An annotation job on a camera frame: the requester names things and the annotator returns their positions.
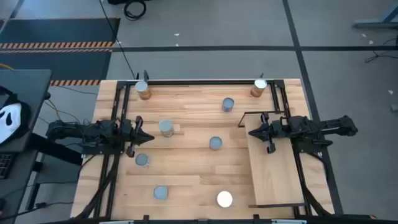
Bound carrot print tin can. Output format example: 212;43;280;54
134;153;151;168

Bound black mat with hazard stripe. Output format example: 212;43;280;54
0;17;121;50
0;48;113;87

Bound black metal table frame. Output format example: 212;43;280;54
74;79;336;220

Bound wooden shelf with black frame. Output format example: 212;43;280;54
238;110;308;208

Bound long black floor cable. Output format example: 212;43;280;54
98;0;139;80

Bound blue labelled tin can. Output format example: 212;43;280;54
221;97;235;113

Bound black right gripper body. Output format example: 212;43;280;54
262;112;292;155

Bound orange labelled tin can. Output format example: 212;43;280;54
134;80;152;101
250;78;268;98

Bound thin black loose cables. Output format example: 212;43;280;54
364;37;398;63

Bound pale blue and green can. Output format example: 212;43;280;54
216;190;234;208

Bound black keyboard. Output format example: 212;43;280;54
0;152;15;180

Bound tan labelled tin can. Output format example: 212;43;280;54
159;119;175;138

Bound coiled black cable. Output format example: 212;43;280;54
123;0;147;21

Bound black stand beam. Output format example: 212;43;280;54
29;133;83;166

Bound grey metal table foot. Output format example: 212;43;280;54
353;4;398;29

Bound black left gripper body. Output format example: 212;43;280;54
119;115;144;158

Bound white ghost mask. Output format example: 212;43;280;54
0;86;32;146

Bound dark grey desk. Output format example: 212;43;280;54
0;68;53;153

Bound silver-topped tin can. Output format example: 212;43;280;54
153;185;169;201
208;136;223;151

